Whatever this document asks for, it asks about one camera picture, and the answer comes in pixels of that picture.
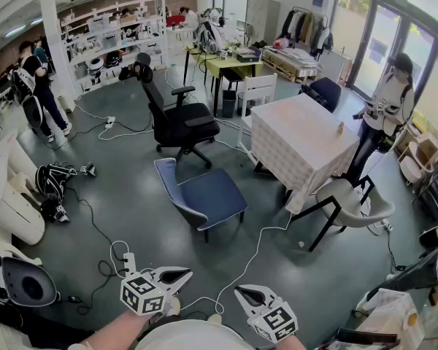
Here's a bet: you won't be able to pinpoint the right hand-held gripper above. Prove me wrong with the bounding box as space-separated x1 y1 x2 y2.
234 284 299 344

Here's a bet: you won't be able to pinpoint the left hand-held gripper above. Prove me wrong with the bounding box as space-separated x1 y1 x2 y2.
120 265 193 317

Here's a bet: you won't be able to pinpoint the blue fabric chair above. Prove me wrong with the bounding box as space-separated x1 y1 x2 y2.
153 157 249 244

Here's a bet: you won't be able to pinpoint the person's right forearm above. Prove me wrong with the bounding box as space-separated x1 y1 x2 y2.
277 335 308 350

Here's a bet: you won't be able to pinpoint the person's left forearm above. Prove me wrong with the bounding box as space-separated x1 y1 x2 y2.
67 308 160 350

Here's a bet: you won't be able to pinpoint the grey chair with black legs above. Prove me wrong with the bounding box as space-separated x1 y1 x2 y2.
286 175 396 253

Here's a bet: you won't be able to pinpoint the black office chair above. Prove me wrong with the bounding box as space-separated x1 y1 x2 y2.
134 52 222 170

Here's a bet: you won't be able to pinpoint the table with white tablecloth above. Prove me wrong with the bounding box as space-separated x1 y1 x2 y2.
250 93 361 214

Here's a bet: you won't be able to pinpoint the white wooden chair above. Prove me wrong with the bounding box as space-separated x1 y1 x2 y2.
237 73 278 160

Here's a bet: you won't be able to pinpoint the dark blue padded chair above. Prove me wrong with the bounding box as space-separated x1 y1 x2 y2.
299 77 342 114

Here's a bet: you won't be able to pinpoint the person's white shirt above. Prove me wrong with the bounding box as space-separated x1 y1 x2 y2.
134 319 257 350

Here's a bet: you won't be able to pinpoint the table with white cloth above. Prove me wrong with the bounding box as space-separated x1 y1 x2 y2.
353 288 426 350

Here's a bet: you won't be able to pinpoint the grey and white shell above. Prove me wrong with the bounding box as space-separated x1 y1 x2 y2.
0 244 61 308

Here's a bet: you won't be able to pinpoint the black backpack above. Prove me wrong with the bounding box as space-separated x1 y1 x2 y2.
35 162 77 203

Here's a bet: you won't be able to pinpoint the white plate with orange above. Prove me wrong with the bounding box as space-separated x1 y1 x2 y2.
403 310 420 330

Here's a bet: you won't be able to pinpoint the black waste bin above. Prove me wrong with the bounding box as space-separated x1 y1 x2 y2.
221 89 238 119
237 92 256 117

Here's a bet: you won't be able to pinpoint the white robot shell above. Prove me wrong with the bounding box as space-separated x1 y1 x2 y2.
0 133 47 246

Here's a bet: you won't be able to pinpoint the green table with black legs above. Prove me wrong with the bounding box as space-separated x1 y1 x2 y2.
183 45 264 118

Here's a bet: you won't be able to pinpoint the black flat box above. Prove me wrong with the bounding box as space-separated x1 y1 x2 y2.
237 47 262 64

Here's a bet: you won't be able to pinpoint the wooden pallets with boards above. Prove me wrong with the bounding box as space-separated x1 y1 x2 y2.
261 45 320 83

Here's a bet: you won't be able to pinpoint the white storage shelf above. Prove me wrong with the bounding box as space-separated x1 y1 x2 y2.
60 0 169 94

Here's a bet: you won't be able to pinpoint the white and grey backpack rig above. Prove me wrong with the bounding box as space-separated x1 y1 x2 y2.
193 7 227 56

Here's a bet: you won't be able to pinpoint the white leaning board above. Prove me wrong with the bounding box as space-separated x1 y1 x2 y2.
317 47 353 85

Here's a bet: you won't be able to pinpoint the grey metal locker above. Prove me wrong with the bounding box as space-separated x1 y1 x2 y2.
245 0 281 47

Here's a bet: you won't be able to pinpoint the clothes rack with coats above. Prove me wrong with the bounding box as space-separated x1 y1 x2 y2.
279 6 334 58

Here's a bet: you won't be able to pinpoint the long white cable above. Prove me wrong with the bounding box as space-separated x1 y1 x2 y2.
180 211 293 315

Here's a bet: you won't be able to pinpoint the black floor cable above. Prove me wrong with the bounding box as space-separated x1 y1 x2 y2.
64 186 127 315

